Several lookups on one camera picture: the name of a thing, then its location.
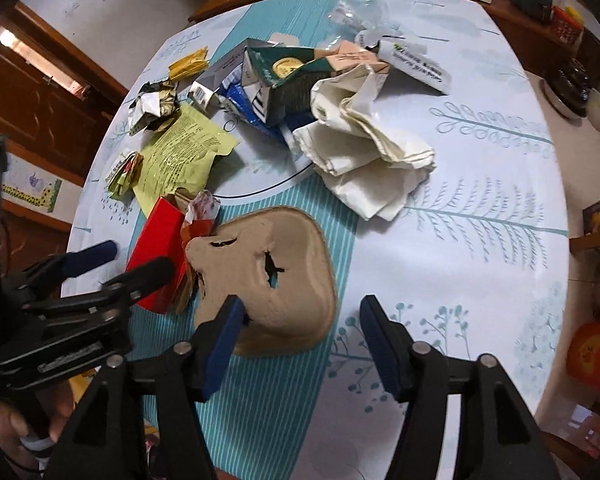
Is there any green box with gold seal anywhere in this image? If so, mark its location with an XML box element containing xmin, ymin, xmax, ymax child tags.
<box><xmin>242</xmin><ymin>37</ymin><xmax>342</xmax><ymax>127</ymax></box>

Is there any orange box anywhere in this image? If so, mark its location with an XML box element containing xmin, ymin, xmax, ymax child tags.
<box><xmin>565</xmin><ymin>320</ymin><xmax>600</xmax><ymax>397</ymax></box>

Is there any wooden sideboard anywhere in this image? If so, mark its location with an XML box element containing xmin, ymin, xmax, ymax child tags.
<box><xmin>187</xmin><ymin>0</ymin><xmax>600</xmax><ymax>126</ymax></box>

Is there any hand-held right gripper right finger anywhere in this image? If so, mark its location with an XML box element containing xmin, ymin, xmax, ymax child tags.
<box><xmin>359</xmin><ymin>295</ymin><xmax>563</xmax><ymax>480</ymax></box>

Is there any clear plastic bag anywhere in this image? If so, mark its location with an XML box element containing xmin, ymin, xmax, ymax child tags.
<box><xmin>327</xmin><ymin>0</ymin><xmax>382</xmax><ymax>32</ymax></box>

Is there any red basket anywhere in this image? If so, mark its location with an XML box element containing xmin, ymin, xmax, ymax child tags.
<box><xmin>550</xmin><ymin>6</ymin><xmax>584</xmax><ymax>47</ymax></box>

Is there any red green wrapper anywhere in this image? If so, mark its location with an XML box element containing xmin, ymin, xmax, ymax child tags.
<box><xmin>105</xmin><ymin>151</ymin><xmax>146</xmax><ymax>199</ymax></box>

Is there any crumpled red white wrapper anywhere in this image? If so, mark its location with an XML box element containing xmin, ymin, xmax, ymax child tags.
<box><xmin>180</xmin><ymin>190</ymin><xmax>224</xmax><ymax>241</ymax></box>

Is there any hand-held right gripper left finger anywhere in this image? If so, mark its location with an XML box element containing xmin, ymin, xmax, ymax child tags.
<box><xmin>42</xmin><ymin>295</ymin><xmax>246</xmax><ymax>480</ymax></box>

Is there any yellow snack wrapper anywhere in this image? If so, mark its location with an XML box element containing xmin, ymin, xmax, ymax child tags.
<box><xmin>167</xmin><ymin>47</ymin><xmax>211</xmax><ymax>82</ymax></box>

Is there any person's left hand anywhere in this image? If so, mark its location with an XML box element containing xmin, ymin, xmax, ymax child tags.
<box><xmin>0</xmin><ymin>385</ymin><xmax>77</xmax><ymax>467</ymax></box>

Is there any pink carton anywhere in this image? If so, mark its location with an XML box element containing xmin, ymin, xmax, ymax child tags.
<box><xmin>312</xmin><ymin>40</ymin><xmax>392</xmax><ymax>79</ymax></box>

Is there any yellow-green snack packet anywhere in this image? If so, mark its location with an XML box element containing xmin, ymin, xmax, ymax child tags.
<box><xmin>130</xmin><ymin>102</ymin><xmax>241</xmax><ymax>216</ymax></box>

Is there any silver cardboard box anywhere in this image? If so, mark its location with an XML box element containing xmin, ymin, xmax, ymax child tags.
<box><xmin>187</xmin><ymin>45</ymin><xmax>247</xmax><ymax>111</ymax></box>

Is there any long white box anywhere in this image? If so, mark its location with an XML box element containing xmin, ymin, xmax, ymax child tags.
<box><xmin>375</xmin><ymin>35</ymin><xmax>454</xmax><ymax>96</ymax></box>

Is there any brown pulp tray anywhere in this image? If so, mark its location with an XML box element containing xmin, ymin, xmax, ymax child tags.
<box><xmin>185</xmin><ymin>206</ymin><xmax>339</xmax><ymax>359</ymax></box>

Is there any dark round pot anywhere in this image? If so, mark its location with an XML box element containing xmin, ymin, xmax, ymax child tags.
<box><xmin>540</xmin><ymin>57</ymin><xmax>600</xmax><ymax>121</ymax></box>

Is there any red cardboard box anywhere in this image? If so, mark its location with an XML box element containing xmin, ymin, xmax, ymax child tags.
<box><xmin>125</xmin><ymin>196</ymin><xmax>193</xmax><ymax>314</ymax></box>

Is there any crumpled silver foil wrapper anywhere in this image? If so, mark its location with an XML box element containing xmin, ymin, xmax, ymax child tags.
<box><xmin>127</xmin><ymin>80</ymin><xmax>179</xmax><ymax>136</ymax></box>

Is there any wooden cabinet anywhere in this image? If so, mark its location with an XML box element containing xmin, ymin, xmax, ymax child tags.
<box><xmin>0</xmin><ymin>2</ymin><xmax>131</xmax><ymax>171</ymax></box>

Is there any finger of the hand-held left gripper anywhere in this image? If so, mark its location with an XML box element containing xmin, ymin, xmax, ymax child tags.
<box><xmin>55</xmin><ymin>256</ymin><xmax>177</xmax><ymax>313</ymax></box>
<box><xmin>2</xmin><ymin>241</ymin><xmax>119</xmax><ymax>306</ymax></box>

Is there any blue and white snack packet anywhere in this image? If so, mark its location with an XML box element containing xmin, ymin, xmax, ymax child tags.
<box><xmin>217</xmin><ymin>75</ymin><xmax>287</xmax><ymax>139</ymax></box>

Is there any crumpled white paper bag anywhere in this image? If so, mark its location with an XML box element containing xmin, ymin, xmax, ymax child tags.
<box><xmin>292</xmin><ymin>62</ymin><xmax>439</xmax><ymax>222</ymax></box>

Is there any tree print tablecloth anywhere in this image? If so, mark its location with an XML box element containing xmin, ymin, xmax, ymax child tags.
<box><xmin>65</xmin><ymin>0</ymin><xmax>571</xmax><ymax>480</ymax></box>

